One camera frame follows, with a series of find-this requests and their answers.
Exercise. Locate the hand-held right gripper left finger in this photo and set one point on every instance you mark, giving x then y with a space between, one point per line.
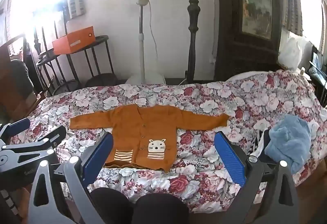
98 160

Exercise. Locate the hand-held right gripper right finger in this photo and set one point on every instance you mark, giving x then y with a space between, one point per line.
230 160

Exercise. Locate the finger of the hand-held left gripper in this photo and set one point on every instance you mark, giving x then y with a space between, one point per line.
55 135
16 127

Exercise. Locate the orange knitted cat sweater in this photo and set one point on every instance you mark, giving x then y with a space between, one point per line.
132 124

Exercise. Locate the black and white striped garment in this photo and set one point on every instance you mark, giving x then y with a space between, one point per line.
264 142

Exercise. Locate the person's left leg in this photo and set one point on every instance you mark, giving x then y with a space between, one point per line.
109 203

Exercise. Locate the person's leg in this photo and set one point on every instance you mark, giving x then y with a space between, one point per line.
161 208
109 203

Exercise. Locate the grey cloth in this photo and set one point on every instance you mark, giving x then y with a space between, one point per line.
21 73

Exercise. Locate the blue fluffy garment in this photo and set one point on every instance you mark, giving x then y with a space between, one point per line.
288 137

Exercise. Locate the floral bedspread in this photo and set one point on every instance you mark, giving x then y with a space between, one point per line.
204 101

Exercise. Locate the person's right leg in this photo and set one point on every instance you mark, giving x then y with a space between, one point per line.
161 208

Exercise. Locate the orange box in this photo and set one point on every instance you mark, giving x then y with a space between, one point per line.
74 41

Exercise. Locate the black metal side table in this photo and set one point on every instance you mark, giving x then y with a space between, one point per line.
101 40

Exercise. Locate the dark wooden wardrobe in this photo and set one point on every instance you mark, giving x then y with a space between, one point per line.
230 47

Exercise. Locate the dark bedside furniture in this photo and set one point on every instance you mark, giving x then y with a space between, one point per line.
319 81

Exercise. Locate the white plastic bag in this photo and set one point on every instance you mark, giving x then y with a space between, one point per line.
290 52

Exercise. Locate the white standing fan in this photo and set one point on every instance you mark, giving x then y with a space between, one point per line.
141 42

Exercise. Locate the dark wooden bedpost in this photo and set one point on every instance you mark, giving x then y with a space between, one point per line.
193 17

